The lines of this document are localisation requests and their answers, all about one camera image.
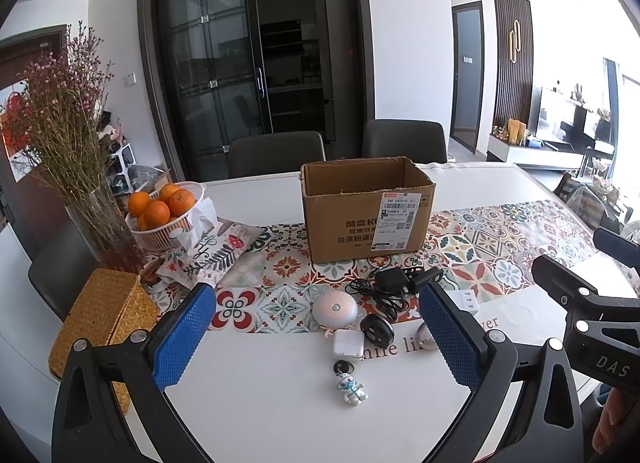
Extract black round mouse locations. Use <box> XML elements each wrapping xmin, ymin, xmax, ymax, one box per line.
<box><xmin>360</xmin><ymin>313</ymin><xmax>395</xmax><ymax>349</ymax></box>

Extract dark grey dining chair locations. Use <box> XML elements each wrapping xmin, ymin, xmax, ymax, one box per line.
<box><xmin>228</xmin><ymin>131</ymin><xmax>326</xmax><ymax>178</ymax></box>
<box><xmin>362</xmin><ymin>119</ymin><xmax>448</xmax><ymax>164</ymax></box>

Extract floral fabric tissue cover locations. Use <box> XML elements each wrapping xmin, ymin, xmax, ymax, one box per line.
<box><xmin>156</xmin><ymin>197</ymin><xmax>265</xmax><ymax>290</ymax></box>

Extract person's right hand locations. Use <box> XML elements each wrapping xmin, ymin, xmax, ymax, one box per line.
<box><xmin>592</xmin><ymin>388</ymin><xmax>638</xmax><ymax>455</ymax></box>

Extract pink round night light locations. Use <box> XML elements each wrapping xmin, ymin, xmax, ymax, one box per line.
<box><xmin>311</xmin><ymin>290</ymin><xmax>358</xmax><ymax>337</ymax></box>

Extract astronaut figurine keychain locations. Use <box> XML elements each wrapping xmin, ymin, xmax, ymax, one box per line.
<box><xmin>333</xmin><ymin>360</ymin><xmax>369</xmax><ymax>407</ymax></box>

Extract patterned tile table runner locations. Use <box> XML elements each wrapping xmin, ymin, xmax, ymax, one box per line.
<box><xmin>146</xmin><ymin>200</ymin><xmax>596</xmax><ymax>334</ymax></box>

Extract white fruit basket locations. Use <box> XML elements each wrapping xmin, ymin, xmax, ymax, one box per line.
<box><xmin>125</xmin><ymin>181</ymin><xmax>205</xmax><ymax>252</ymax></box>

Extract dark glass door cabinet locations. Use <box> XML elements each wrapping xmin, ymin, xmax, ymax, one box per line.
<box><xmin>138</xmin><ymin>0</ymin><xmax>372</xmax><ymax>181</ymax></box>

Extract white square charger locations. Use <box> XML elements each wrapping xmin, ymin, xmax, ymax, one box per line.
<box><xmin>333</xmin><ymin>330</ymin><xmax>364</xmax><ymax>361</ymax></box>

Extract white USB charger hub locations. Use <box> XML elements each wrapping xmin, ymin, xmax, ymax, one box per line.
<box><xmin>447</xmin><ymin>290</ymin><xmax>480</xmax><ymax>316</ymax></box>

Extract white shoe rack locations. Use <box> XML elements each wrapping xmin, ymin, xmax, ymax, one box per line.
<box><xmin>106</xmin><ymin>143</ymin><xmax>136</xmax><ymax>196</ymax></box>

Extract black power adapter with cable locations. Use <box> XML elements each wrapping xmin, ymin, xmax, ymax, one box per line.
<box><xmin>346</xmin><ymin>267</ymin><xmax>426</xmax><ymax>322</ymax></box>

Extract dark chair at left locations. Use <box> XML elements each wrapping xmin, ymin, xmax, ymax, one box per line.
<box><xmin>28</xmin><ymin>222</ymin><xmax>100</xmax><ymax>321</ymax></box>

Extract brown cardboard box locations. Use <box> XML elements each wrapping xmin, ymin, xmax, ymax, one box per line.
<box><xmin>300</xmin><ymin>156</ymin><xmax>436</xmax><ymax>264</ymax></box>

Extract white TV console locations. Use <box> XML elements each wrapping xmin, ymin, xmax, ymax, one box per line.
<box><xmin>487</xmin><ymin>136</ymin><xmax>584</xmax><ymax>171</ymax></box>

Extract silver round object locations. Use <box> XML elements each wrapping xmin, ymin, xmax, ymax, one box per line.
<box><xmin>414</xmin><ymin>322</ymin><xmax>437</xmax><ymax>350</ymax></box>

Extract dried pink flowers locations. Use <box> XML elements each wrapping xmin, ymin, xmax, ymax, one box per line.
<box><xmin>1</xmin><ymin>22</ymin><xmax>113</xmax><ymax>206</ymax></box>

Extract glass vase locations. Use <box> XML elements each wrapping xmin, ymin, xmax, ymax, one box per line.
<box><xmin>66</xmin><ymin>186</ymin><xmax>144</xmax><ymax>275</ymax></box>

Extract orange fruit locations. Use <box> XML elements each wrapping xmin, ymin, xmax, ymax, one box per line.
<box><xmin>158</xmin><ymin>183</ymin><xmax>180</xmax><ymax>203</ymax></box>
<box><xmin>127</xmin><ymin>191</ymin><xmax>152</xmax><ymax>217</ymax></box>
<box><xmin>143</xmin><ymin>200</ymin><xmax>171</xmax><ymax>230</ymax></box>
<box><xmin>167</xmin><ymin>189</ymin><xmax>196</xmax><ymax>217</ymax></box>

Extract black bike flashlight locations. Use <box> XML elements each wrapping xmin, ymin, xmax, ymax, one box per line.
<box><xmin>405</xmin><ymin>267</ymin><xmax>444</xmax><ymax>295</ymax></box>

